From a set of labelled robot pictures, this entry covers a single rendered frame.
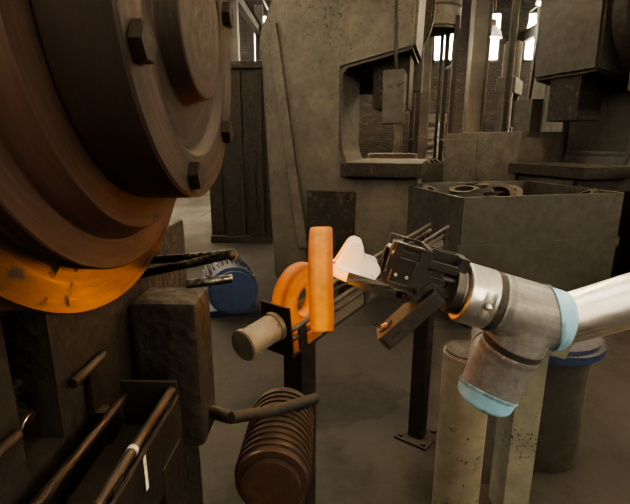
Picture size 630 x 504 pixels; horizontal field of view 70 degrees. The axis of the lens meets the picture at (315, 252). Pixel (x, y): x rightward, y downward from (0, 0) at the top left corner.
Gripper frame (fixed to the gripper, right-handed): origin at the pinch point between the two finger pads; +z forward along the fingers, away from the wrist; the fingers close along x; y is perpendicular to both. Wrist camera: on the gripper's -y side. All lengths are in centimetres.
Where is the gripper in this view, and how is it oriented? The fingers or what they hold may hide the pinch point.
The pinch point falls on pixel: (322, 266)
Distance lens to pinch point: 65.9
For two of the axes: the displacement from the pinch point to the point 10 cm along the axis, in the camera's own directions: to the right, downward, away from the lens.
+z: -9.6, -2.8, -0.3
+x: -0.4, 2.3, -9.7
